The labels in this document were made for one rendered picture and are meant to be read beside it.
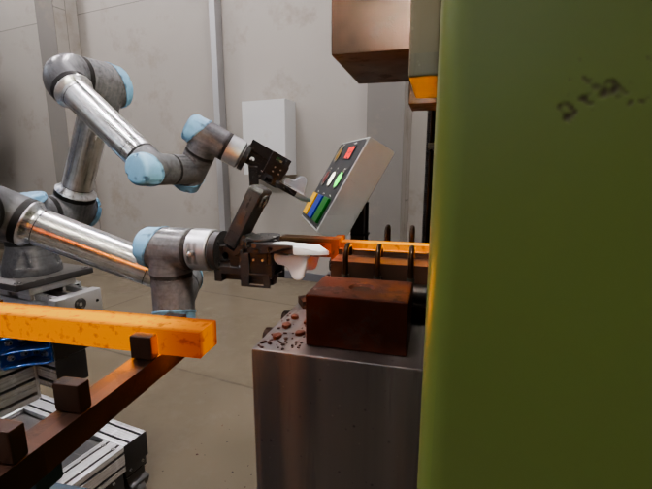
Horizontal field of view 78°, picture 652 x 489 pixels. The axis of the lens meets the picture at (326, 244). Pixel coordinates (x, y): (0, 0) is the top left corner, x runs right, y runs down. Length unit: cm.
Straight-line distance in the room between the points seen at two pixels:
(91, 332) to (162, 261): 37
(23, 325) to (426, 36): 41
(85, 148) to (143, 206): 389
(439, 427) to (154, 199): 500
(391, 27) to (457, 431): 50
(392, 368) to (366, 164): 69
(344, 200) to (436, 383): 91
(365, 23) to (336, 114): 323
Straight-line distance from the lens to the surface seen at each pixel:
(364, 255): 62
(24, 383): 149
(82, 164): 142
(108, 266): 93
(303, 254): 63
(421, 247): 63
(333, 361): 47
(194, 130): 107
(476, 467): 18
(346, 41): 59
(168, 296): 78
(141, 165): 99
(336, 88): 384
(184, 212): 482
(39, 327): 45
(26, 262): 142
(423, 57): 30
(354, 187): 106
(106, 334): 41
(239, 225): 69
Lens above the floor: 113
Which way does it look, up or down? 11 degrees down
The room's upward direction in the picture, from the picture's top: straight up
